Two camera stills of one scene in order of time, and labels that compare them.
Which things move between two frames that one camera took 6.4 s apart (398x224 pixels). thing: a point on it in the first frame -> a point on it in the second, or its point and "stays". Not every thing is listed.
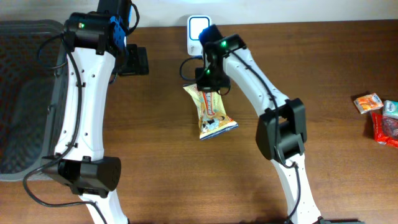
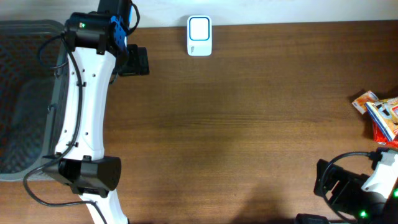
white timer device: [196, 23] stays
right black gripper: [211, 83] -> [325, 180]
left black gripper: [137, 61] stays
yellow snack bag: [213, 117] -> [382, 111]
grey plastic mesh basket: [33, 69] stays
